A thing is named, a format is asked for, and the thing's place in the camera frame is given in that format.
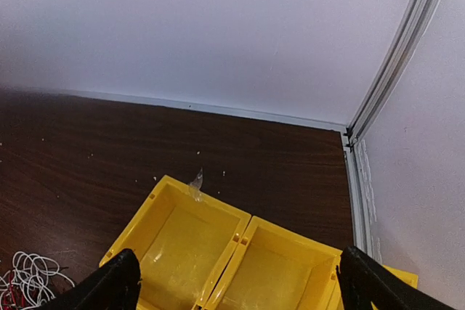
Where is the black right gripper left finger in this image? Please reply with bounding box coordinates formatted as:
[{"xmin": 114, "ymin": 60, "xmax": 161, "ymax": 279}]
[{"xmin": 39, "ymin": 248, "xmax": 141, "ymax": 310}]

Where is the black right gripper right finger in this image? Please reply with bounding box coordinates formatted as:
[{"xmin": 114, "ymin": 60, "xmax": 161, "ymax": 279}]
[{"xmin": 339, "ymin": 246, "xmax": 450, "ymax": 309}]

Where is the white cable bundle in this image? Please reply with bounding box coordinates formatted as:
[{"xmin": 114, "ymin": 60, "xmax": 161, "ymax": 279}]
[{"xmin": 0, "ymin": 250, "xmax": 76, "ymax": 307}]

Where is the yellow bin right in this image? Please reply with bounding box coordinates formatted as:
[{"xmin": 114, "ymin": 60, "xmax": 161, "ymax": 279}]
[{"xmin": 326, "ymin": 264, "xmax": 419, "ymax": 310}]

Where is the yellow bin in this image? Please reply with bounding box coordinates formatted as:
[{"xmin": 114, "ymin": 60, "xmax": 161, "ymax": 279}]
[
  {"xmin": 326, "ymin": 264, "xmax": 419, "ymax": 310},
  {"xmin": 203, "ymin": 216, "xmax": 341, "ymax": 309},
  {"xmin": 100, "ymin": 176, "xmax": 251, "ymax": 309}
]

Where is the yellow bin left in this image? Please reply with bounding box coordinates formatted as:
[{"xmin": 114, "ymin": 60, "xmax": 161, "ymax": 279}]
[{"xmin": 100, "ymin": 176, "xmax": 251, "ymax": 309}]

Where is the yellow bin middle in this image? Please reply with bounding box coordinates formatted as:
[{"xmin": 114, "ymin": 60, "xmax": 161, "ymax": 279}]
[{"xmin": 203, "ymin": 216, "xmax": 341, "ymax": 309}]

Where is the clear tape scrap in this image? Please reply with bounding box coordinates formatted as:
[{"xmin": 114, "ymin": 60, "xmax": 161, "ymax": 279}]
[{"xmin": 188, "ymin": 168, "xmax": 203, "ymax": 203}]

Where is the red cable bundle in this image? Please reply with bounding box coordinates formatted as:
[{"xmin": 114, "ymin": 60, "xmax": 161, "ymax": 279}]
[{"xmin": 0, "ymin": 269, "xmax": 41, "ymax": 307}]

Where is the aluminium frame post right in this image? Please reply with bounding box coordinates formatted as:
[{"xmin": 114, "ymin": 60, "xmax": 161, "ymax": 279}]
[{"xmin": 341, "ymin": 0, "xmax": 441, "ymax": 262}]

